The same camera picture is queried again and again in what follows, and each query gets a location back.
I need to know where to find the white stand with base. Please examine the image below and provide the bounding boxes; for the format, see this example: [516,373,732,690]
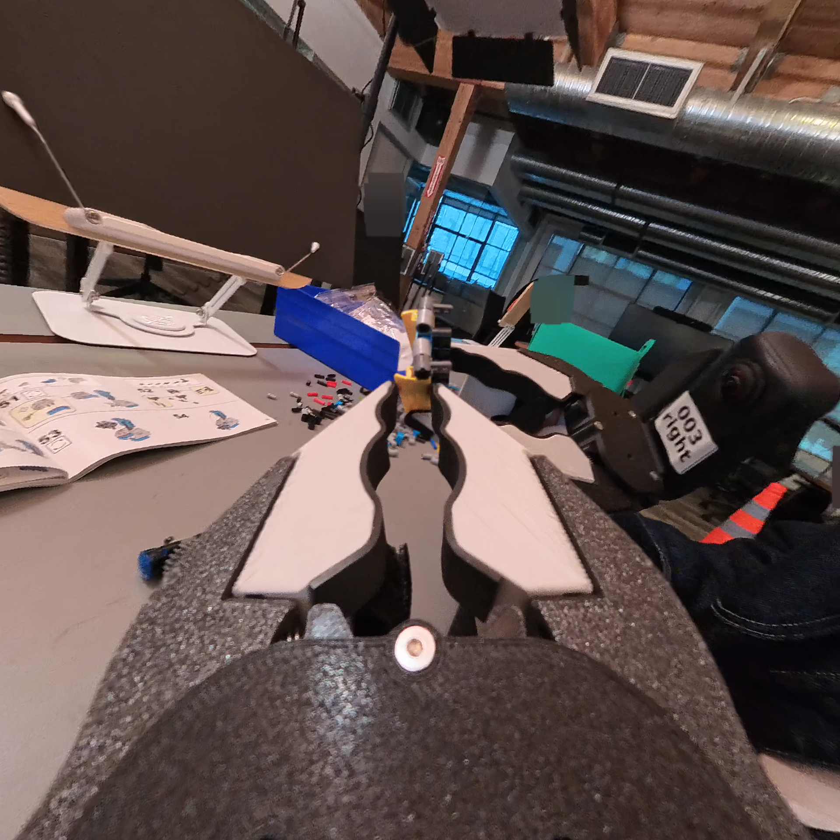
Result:
[0,90,322,290]

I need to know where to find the building instruction booklet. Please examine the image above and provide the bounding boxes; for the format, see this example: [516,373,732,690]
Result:
[0,372,277,493]

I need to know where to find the grey desk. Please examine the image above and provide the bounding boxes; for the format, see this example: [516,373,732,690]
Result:
[0,283,605,840]

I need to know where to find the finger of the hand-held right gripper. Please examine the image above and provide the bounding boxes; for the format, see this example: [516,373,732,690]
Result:
[447,339,581,401]
[519,423,599,489]

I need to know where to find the person's right forearm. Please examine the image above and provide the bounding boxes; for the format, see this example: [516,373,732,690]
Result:
[611,506,840,769]

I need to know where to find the green box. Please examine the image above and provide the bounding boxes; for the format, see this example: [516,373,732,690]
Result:
[529,322,655,395]

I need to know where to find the dark partition panel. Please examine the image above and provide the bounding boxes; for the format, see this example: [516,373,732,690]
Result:
[0,0,368,290]

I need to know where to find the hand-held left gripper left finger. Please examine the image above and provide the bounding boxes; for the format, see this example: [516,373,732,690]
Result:
[234,384,399,605]

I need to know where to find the bags of brick parts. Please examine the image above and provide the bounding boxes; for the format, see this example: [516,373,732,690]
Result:
[315,283,410,338]

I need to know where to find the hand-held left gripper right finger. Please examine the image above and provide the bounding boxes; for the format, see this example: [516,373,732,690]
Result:
[434,384,594,602]

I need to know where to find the pile of small brick parts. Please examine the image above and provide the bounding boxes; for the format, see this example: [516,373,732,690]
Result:
[267,372,441,467]

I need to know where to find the blue yellow brick assembly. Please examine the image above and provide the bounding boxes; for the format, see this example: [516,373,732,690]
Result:
[392,296,454,421]

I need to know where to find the black gear brick assembly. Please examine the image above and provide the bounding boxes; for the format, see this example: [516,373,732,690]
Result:
[138,536,198,581]

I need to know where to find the blue plastic bin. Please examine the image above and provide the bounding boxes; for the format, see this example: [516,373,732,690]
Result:
[273,287,401,391]

